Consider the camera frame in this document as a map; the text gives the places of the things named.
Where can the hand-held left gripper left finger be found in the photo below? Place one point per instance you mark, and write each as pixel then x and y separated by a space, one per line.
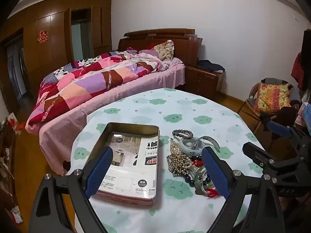
pixel 99 172

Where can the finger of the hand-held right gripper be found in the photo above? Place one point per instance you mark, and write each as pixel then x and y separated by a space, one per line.
pixel 279 128
pixel 260 154

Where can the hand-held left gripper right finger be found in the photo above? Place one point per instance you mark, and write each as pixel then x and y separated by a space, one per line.
pixel 216 174

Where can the rectangular metal tin box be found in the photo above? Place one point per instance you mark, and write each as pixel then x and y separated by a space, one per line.
pixel 136 155

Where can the dark garment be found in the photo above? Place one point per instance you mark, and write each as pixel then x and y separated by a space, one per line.
pixel 284 115

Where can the translucent green bangle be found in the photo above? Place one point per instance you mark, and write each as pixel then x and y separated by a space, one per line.
pixel 198 172

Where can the red tassel charm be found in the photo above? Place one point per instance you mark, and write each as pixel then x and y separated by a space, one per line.
pixel 212 193

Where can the printed paper sheet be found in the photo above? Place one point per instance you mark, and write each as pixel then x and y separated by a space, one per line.
pixel 131 165

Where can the yellow patterned cushion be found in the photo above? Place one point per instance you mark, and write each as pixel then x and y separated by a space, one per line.
pixel 272 97

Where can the thin grey green bangle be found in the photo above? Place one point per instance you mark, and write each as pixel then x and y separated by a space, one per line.
pixel 213 142

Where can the wicker chair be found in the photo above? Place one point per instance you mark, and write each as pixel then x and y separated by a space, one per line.
pixel 250 111

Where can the white green jade bangle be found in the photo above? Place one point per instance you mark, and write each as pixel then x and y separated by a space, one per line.
pixel 181 143

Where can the bed with pink sheet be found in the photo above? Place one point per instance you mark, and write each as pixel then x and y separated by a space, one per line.
pixel 97 111

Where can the red hanging garment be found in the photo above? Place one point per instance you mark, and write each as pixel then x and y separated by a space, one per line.
pixel 297 70

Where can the cloud print tablecloth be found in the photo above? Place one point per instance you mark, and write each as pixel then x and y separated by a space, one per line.
pixel 194 106

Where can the wooden nightstand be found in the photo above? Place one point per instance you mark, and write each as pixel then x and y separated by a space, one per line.
pixel 201 82

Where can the dark clothes pile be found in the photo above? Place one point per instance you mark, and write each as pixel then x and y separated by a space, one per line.
pixel 209 65

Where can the patchwork quilt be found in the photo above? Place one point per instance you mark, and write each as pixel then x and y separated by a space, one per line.
pixel 97 77

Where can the red white paper bag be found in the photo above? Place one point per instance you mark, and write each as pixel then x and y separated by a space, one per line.
pixel 12 120

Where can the wooden bed headboard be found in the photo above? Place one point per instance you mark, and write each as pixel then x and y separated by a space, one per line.
pixel 189 48

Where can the wooden wardrobe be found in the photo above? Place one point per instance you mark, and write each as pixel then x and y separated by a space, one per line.
pixel 48 60

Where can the floral pillow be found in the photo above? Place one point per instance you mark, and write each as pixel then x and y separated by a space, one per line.
pixel 165 48

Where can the red paper decoration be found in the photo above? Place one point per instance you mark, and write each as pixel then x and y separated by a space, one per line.
pixel 42 37

